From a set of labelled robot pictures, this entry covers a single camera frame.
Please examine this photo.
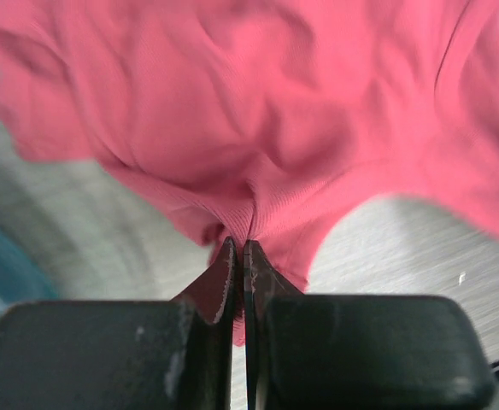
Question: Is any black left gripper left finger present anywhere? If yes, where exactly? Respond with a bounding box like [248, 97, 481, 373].
[0, 238, 237, 409]

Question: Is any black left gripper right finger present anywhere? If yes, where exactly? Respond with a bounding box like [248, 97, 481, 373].
[243, 241, 496, 409]

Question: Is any red tank top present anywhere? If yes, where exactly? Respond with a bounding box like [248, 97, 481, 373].
[0, 0, 499, 347]

